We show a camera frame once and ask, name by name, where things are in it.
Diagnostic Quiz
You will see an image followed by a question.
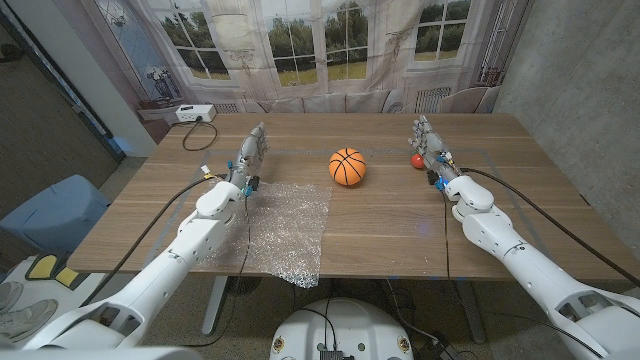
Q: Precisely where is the white robot torso base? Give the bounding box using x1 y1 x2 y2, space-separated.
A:
269 298 415 360

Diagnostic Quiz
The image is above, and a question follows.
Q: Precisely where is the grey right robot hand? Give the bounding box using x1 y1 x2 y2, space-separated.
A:
407 115 462 186

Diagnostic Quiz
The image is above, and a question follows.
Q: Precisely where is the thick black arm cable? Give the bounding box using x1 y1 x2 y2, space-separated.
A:
79 173 227 307
460 167 640 289

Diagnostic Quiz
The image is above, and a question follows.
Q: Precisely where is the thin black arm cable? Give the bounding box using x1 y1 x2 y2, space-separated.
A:
441 188 452 284
182 192 252 349

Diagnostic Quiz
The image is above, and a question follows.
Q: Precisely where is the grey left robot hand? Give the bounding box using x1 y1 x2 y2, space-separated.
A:
229 122 270 188

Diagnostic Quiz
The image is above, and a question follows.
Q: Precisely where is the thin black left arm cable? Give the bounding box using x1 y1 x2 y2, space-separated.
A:
182 192 252 349

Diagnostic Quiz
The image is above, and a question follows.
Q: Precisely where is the orange mini basketball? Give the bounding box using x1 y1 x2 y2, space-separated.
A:
328 147 368 188

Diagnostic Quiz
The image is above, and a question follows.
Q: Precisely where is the grey metal table leg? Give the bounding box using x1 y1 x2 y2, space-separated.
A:
457 279 486 344
201 276 230 336

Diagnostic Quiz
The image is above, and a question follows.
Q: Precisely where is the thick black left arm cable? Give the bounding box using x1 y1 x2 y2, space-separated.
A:
79 173 227 307

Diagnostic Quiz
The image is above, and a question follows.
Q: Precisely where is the clear bubble wrap sheet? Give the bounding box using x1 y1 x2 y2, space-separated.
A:
202 180 334 290

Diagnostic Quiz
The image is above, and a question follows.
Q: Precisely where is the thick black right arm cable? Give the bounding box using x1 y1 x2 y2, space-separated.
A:
460 167 640 289

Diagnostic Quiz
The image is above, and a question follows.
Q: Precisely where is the blue chair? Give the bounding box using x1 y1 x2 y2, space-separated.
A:
0 174 112 254

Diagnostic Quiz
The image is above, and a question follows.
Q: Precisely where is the white power strip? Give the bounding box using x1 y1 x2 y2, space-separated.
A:
174 103 218 124

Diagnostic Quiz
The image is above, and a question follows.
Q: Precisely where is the black power strip cord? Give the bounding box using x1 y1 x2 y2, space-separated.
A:
181 118 220 153

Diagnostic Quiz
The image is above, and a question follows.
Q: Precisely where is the printed window backdrop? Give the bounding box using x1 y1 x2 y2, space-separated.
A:
52 0 534 144

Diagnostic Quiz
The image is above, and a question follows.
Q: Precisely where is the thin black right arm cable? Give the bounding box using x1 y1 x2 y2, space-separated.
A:
441 188 452 284

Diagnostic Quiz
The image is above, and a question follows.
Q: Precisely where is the floor mat with shoe prints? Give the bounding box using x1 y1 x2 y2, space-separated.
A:
0 252 109 346

